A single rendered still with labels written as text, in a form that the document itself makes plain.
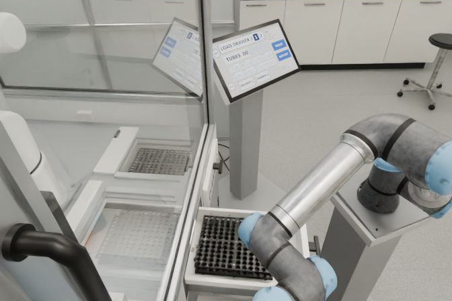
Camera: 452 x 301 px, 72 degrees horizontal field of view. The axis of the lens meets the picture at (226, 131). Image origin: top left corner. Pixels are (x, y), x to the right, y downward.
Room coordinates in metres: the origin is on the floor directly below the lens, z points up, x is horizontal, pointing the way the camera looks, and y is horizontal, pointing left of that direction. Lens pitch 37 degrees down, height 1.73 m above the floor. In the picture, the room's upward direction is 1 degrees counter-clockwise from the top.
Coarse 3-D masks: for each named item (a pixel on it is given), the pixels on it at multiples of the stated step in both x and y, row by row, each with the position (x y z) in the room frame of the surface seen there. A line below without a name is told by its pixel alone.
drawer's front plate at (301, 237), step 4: (304, 224) 0.58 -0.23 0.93; (300, 228) 0.57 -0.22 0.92; (304, 228) 0.57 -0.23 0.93; (296, 232) 0.61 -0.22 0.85; (300, 232) 0.56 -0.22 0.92; (304, 232) 0.55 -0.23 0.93; (296, 236) 0.60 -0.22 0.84; (300, 236) 0.55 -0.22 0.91; (304, 236) 0.54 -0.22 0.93; (296, 240) 0.59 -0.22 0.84; (300, 240) 0.54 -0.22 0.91; (304, 240) 0.53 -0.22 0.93; (300, 244) 0.53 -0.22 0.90; (304, 244) 0.51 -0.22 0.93; (300, 248) 0.52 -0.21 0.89; (304, 248) 0.50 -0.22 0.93; (308, 248) 0.50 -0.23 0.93; (300, 252) 0.51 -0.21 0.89; (304, 252) 0.49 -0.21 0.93; (308, 252) 0.49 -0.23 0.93; (304, 256) 0.48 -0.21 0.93; (308, 256) 0.48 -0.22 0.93
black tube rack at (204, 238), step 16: (208, 224) 0.61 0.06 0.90; (224, 224) 0.61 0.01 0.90; (208, 240) 0.55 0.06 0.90; (224, 240) 0.55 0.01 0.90; (240, 240) 0.57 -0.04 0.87; (208, 256) 0.50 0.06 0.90; (224, 256) 0.52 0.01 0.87; (240, 256) 0.50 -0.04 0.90; (208, 272) 0.47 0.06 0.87; (224, 272) 0.47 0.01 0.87; (240, 272) 0.46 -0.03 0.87; (256, 272) 0.45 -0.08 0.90
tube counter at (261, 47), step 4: (256, 44) 1.52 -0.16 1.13; (260, 44) 1.54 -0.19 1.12; (264, 44) 1.55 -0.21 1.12; (248, 48) 1.48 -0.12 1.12; (252, 48) 1.49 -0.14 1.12; (256, 48) 1.51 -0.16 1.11; (260, 48) 1.52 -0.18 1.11; (264, 48) 1.53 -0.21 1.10; (268, 48) 1.54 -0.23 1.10; (244, 52) 1.45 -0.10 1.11; (248, 52) 1.47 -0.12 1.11; (252, 52) 1.48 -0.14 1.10; (256, 52) 1.49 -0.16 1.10; (244, 56) 1.44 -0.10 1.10; (248, 56) 1.45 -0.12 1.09
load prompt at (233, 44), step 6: (246, 36) 1.53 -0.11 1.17; (252, 36) 1.54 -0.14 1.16; (258, 36) 1.56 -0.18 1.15; (264, 36) 1.58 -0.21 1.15; (222, 42) 1.43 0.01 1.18; (228, 42) 1.45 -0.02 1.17; (234, 42) 1.47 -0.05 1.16; (240, 42) 1.48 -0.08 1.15; (246, 42) 1.50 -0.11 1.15; (252, 42) 1.52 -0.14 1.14; (222, 48) 1.41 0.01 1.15; (228, 48) 1.43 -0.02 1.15; (234, 48) 1.44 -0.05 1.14
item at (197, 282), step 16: (208, 208) 0.68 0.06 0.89; (224, 208) 0.67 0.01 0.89; (192, 240) 0.59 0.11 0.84; (192, 256) 0.54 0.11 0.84; (192, 272) 0.49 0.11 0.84; (192, 288) 0.43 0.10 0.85; (208, 288) 0.42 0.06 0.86; (224, 288) 0.42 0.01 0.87; (240, 288) 0.42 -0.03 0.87; (256, 288) 0.41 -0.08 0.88
